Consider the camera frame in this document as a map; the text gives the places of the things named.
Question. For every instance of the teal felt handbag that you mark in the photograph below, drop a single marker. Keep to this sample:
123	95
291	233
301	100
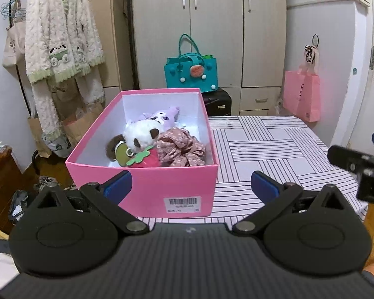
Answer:
187	74

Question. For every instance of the pink floral scrunchie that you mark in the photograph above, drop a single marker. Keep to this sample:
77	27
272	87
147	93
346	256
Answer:
177	149

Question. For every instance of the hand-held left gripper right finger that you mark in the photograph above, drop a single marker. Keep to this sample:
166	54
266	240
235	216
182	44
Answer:
263	187

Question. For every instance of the white fuzzy jacket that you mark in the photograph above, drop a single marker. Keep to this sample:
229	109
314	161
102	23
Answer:
59	31

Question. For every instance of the blue clothes hangers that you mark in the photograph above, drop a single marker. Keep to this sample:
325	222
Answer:
6	9

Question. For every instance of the pink shopping bag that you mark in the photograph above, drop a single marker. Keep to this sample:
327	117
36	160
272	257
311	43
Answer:
300	96

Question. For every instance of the patterned slipper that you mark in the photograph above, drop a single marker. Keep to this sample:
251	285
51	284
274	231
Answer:
48	182

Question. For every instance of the white panda plush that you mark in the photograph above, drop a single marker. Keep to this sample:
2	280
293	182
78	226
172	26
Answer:
140	134

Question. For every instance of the canvas tote bag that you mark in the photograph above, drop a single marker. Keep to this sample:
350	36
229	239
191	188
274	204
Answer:
14	49

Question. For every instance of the black floor bag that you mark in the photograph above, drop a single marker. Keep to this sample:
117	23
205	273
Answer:
18	205

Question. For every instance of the black suitcase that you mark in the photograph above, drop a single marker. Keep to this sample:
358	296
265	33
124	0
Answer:
219	102

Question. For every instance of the green avocado plush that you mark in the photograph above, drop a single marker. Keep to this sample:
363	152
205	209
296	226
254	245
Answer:
123	155

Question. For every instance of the striped tablecloth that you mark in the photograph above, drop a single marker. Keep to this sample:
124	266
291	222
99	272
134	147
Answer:
268	143

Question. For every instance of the white refrigerator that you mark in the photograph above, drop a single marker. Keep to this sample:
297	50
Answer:
330	53

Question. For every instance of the round wall hook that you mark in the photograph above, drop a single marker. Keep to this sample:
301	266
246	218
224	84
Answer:
315	35

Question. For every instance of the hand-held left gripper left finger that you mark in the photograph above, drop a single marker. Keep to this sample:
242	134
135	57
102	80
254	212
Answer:
118	187

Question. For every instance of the purple plush toy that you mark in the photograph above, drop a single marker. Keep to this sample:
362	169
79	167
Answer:
163	116

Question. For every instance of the beige wardrobe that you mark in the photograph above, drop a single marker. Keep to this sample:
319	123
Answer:
218	37

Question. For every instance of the pink cardboard box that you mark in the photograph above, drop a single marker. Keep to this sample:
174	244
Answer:
143	187

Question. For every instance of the strawberry plush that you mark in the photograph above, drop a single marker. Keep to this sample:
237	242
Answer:
149	158

